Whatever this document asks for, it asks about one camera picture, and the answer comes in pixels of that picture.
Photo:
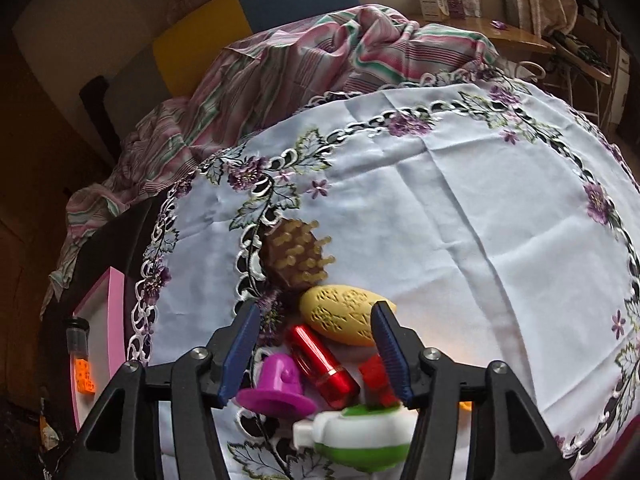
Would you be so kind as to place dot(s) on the white floral embroidered tablecloth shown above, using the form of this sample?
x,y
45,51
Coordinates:
x,y
450,235

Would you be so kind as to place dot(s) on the pink-rimmed white tray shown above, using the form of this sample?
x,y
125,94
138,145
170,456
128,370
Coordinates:
x,y
102,340

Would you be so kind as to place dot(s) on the pink striped blanket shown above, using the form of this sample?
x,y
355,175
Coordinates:
x,y
300,70

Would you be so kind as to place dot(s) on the small purple and white boxes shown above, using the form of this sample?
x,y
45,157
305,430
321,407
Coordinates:
x,y
462,5

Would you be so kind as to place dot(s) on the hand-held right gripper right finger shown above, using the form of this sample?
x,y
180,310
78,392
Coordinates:
x,y
392,355

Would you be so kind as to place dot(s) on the grey headboard cushion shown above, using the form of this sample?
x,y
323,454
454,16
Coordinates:
x,y
135,90

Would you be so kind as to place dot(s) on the black headboard cushion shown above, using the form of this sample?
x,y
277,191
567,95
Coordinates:
x,y
97,110

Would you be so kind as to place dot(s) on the small orange plastic piece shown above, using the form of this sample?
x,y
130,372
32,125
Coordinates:
x,y
466,406

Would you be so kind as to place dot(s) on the wooden desk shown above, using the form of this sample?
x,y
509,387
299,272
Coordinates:
x,y
475,30

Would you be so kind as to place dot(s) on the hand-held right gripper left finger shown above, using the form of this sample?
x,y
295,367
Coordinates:
x,y
240,355

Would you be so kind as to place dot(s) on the red plastic block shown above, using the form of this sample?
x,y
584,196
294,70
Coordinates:
x,y
370,375

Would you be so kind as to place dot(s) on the orange linking cubes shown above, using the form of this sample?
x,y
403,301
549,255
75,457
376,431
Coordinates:
x,y
84,375

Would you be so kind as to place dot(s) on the yellow headboard cushion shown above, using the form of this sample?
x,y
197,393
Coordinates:
x,y
200,40

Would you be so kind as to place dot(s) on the purple plastic funnel toy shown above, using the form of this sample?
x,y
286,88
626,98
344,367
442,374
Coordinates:
x,y
277,380

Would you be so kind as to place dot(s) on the yellow perforated oval case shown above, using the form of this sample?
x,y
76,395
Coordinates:
x,y
340,315

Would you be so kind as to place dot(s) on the brown massage hairbrush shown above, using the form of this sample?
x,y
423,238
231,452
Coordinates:
x,y
280,260

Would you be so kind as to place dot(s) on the red metallic tube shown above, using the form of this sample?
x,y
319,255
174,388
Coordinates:
x,y
320,360

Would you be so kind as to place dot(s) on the green and white round container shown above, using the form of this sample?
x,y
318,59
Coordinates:
x,y
360,440

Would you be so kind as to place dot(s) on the silver and black can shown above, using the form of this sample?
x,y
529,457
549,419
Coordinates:
x,y
77,342

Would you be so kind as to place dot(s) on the patterned ironing board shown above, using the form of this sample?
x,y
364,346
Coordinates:
x,y
580,55

